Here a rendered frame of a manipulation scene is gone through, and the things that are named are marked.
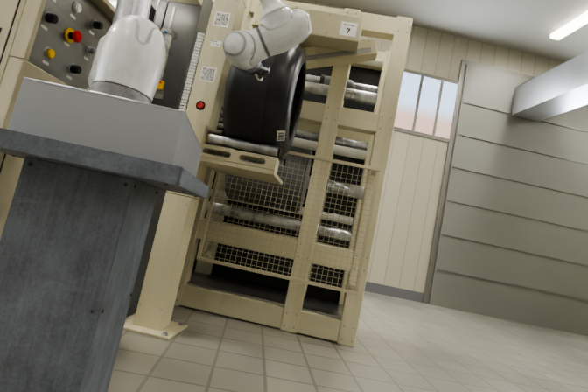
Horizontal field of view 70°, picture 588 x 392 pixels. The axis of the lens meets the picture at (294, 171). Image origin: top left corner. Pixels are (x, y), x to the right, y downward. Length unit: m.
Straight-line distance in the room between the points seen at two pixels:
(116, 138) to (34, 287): 0.37
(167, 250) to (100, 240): 1.00
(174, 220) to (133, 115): 1.06
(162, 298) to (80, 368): 0.99
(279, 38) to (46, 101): 0.68
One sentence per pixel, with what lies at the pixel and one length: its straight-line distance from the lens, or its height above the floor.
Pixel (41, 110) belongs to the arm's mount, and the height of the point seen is 0.72.
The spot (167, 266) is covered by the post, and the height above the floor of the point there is 0.29.
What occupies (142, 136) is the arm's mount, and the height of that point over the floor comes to 0.71.
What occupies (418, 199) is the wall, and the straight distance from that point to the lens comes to 5.74.
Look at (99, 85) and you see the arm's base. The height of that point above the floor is 0.82.
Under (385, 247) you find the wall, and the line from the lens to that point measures 5.59.
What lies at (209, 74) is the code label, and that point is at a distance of 2.12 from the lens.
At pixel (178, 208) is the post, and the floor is 0.56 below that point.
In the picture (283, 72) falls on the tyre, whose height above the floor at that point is 1.22.
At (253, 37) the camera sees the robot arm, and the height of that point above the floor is 1.13.
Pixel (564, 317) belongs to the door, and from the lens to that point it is 6.74.
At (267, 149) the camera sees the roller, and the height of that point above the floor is 0.90.
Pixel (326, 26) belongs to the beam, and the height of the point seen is 1.69.
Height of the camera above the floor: 0.57
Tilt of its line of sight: 8 degrees up
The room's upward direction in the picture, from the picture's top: 12 degrees clockwise
